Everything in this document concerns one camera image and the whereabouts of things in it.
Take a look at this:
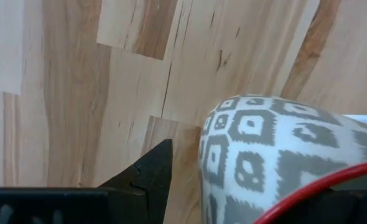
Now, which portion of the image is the grey diamond-pattern mug red rim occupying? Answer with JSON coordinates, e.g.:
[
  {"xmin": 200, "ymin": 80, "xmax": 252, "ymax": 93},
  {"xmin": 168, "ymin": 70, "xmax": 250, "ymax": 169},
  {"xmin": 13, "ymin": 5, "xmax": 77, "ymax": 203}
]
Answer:
[{"xmin": 198, "ymin": 94, "xmax": 367, "ymax": 224}]

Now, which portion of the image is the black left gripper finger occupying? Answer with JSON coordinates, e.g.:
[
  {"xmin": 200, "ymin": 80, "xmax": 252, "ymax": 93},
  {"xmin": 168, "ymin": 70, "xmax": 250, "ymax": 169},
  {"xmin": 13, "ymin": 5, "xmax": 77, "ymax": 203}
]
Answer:
[{"xmin": 98, "ymin": 139, "xmax": 174, "ymax": 224}]

